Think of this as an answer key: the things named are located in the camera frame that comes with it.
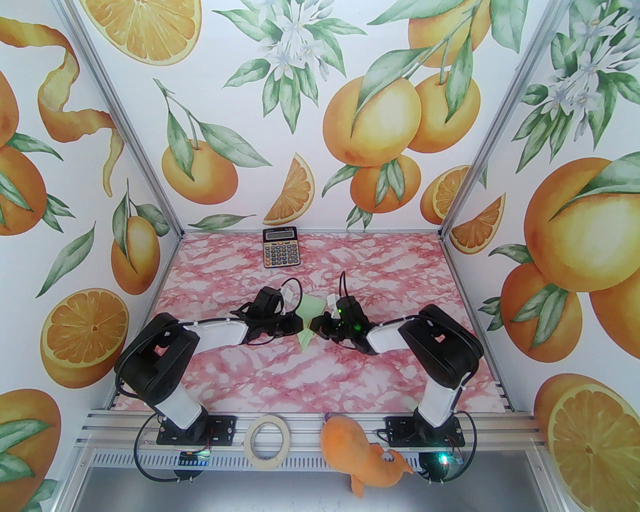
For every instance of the light green paper sheet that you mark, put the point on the light green paper sheet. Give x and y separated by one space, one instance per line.
311 312

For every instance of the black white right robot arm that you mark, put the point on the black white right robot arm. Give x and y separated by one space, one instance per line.
440 350

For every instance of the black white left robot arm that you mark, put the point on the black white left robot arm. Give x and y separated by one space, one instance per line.
160 360

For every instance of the grey desk calculator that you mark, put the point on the grey desk calculator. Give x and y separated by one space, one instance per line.
280 247

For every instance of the beige masking tape roll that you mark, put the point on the beige masking tape roll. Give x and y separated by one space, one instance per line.
251 440

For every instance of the orange plush toy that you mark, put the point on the orange plush toy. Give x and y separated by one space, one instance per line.
350 445

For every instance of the small left controller board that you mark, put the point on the small left controller board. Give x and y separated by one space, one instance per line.
196 457

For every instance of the right controller board green light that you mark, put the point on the right controller board green light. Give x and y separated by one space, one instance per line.
442 461

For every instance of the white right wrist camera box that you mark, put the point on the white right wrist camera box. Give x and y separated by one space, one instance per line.
333 301

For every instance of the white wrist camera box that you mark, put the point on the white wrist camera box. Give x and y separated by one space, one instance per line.
288 296
333 301

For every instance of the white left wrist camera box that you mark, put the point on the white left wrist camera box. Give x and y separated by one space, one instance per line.
288 296

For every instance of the aluminium back edge rail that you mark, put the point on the aluminium back edge rail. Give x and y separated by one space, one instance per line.
350 231

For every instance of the aluminium front mounting rail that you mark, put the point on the aluminium front mounting rail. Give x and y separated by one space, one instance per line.
310 422

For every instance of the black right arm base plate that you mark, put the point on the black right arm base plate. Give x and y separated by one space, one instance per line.
400 432

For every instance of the aluminium table edge rail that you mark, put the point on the aluminium table edge rail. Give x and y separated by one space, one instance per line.
480 325
145 315

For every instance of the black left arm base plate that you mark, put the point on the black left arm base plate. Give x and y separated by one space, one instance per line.
222 430

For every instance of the aluminium frame corner post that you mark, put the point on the aluminium frame corner post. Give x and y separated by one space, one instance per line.
120 115
500 115

